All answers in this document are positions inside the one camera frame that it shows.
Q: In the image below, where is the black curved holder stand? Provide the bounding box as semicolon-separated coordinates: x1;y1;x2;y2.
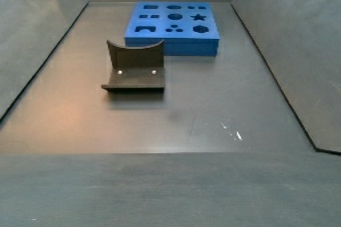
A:
102;41;166;92

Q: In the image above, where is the blue shape-sorter block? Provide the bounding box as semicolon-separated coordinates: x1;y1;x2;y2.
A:
124;1;219;56

